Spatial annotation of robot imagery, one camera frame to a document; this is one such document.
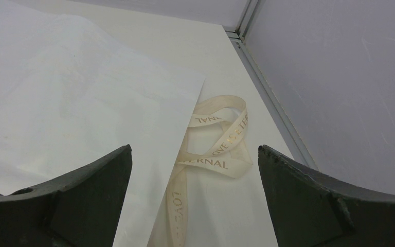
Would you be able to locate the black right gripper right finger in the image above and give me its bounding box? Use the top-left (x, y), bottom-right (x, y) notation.
top-left (258, 145), bottom-right (395, 246)

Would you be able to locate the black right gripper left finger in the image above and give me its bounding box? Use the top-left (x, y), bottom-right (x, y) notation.
top-left (0, 145), bottom-right (132, 246)

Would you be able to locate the white paper bouquet wrap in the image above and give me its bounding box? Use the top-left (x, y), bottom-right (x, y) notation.
top-left (0, 1), bottom-right (205, 246)

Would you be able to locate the cream printed ribbon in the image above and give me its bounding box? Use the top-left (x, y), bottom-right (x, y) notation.
top-left (148, 95), bottom-right (253, 246)

